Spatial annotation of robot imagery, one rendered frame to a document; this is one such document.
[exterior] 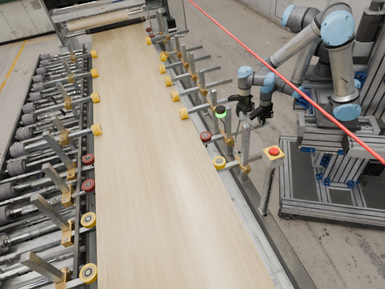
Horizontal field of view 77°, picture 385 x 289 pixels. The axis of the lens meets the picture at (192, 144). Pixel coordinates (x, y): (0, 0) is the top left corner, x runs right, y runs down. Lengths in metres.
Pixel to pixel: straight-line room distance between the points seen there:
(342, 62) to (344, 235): 1.52
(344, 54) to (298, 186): 1.30
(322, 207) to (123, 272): 1.56
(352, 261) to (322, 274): 0.26
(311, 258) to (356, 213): 0.48
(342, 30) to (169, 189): 1.09
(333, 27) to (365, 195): 1.55
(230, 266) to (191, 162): 0.63
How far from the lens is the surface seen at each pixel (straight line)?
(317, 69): 2.02
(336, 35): 1.21
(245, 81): 1.37
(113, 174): 1.59
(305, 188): 2.29
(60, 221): 1.51
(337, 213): 2.22
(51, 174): 1.58
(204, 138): 1.62
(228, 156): 1.78
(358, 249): 2.41
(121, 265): 1.28
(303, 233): 2.32
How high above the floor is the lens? 2.03
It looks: 45 degrees down
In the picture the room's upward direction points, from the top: 10 degrees counter-clockwise
